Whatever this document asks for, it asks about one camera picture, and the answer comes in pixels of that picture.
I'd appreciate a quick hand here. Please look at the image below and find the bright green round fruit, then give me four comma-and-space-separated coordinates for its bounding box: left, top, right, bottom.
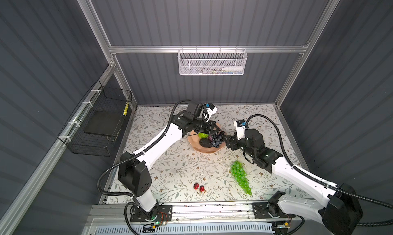
198, 133, 209, 139

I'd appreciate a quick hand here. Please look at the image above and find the pink faceted fruit bowl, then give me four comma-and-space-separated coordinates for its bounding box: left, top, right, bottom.
186, 124, 225, 154

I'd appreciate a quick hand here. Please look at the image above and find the green grape bunch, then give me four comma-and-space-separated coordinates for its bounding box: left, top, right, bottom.
231, 161, 252, 195

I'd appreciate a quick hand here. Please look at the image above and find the dark purple grape bunch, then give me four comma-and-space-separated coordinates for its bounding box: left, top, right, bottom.
208, 129, 224, 148

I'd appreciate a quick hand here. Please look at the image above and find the red cherry pair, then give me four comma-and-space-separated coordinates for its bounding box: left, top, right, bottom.
193, 183, 205, 194

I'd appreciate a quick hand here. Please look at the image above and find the dark avocado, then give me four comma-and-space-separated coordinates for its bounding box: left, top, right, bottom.
199, 138, 212, 148

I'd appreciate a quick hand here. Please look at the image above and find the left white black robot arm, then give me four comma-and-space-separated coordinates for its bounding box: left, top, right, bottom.
118, 100, 218, 220

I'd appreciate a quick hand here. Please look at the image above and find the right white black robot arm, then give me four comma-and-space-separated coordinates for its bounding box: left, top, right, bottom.
226, 120, 363, 235

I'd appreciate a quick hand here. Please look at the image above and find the floral table mat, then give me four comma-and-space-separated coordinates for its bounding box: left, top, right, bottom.
105, 104, 317, 204

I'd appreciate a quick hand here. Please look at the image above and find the white marker in basket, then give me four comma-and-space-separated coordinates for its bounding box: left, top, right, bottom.
221, 66, 244, 72

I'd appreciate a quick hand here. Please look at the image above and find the yellow tag on basket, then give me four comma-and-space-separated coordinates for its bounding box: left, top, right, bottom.
123, 102, 129, 116

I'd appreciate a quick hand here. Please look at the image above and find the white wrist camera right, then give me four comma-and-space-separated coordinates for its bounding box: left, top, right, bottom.
234, 119, 247, 140

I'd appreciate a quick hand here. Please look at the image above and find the left black corrugated cable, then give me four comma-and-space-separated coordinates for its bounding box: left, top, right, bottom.
97, 99, 191, 235

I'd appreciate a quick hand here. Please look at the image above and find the black corrugated cable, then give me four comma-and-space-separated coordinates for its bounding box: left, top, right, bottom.
97, 99, 191, 235
245, 113, 393, 227

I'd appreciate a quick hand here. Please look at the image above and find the white wire mesh basket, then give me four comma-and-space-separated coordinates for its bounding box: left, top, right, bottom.
177, 47, 248, 76

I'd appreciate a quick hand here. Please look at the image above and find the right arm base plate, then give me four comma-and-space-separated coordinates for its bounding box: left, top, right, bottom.
252, 202, 296, 220

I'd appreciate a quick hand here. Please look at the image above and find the aluminium front rail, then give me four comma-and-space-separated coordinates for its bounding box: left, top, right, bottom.
88, 199, 335, 223

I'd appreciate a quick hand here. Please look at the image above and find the black wire basket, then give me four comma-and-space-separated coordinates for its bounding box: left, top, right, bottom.
58, 82, 133, 157

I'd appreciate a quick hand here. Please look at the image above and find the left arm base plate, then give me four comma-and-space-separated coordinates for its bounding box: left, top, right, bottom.
129, 204, 173, 222

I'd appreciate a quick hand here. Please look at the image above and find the right black corrugated cable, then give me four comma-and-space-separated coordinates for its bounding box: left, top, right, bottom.
245, 113, 393, 227

